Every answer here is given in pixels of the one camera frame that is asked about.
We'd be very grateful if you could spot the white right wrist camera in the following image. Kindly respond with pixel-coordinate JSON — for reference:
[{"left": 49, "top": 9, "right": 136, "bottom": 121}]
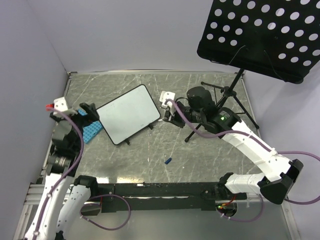
[{"left": 159, "top": 91, "right": 176, "bottom": 121}]

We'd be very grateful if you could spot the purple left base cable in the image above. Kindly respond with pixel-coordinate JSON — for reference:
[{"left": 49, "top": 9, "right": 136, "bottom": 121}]
[{"left": 79, "top": 194, "right": 132, "bottom": 230}]

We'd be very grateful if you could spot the blue studded building plate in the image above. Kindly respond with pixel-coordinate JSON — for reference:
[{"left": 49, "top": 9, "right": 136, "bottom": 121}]
[{"left": 82, "top": 121, "right": 103, "bottom": 144}]

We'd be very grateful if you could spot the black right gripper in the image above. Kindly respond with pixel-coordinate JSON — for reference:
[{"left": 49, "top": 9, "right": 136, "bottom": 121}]
[{"left": 163, "top": 101, "right": 204, "bottom": 129}]

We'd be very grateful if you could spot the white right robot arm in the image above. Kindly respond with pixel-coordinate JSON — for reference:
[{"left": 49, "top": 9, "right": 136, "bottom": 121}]
[{"left": 165, "top": 86, "right": 304, "bottom": 205}]

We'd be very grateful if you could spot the blue marker cap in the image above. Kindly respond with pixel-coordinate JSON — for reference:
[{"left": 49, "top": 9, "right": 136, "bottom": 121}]
[{"left": 164, "top": 157, "right": 172, "bottom": 165}]

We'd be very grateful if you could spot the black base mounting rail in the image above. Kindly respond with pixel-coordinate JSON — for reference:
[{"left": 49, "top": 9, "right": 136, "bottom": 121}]
[{"left": 87, "top": 182, "right": 247, "bottom": 213}]

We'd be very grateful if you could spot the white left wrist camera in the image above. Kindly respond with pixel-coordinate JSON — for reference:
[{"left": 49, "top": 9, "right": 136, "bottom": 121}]
[{"left": 45, "top": 97, "right": 69, "bottom": 112}]

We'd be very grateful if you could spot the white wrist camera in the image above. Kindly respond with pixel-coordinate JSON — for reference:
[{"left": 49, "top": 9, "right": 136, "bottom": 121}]
[
  {"left": 159, "top": 91, "right": 176, "bottom": 121},
  {"left": 45, "top": 97, "right": 69, "bottom": 112}
]

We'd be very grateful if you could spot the black perforated music stand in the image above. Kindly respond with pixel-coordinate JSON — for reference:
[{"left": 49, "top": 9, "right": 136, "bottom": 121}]
[{"left": 184, "top": 0, "right": 320, "bottom": 143}]

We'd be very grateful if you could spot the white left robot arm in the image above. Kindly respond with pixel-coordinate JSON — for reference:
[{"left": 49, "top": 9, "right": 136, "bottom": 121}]
[{"left": 23, "top": 98, "right": 100, "bottom": 240}]

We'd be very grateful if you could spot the small black-framed whiteboard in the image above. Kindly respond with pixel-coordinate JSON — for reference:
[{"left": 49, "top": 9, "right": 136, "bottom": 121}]
[{"left": 96, "top": 84, "right": 161, "bottom": 146}]

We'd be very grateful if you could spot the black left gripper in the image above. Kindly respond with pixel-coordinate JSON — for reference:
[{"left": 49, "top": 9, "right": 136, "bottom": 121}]
[{"left": 50, "top": 102, "right": 98, "bottom": 151}]

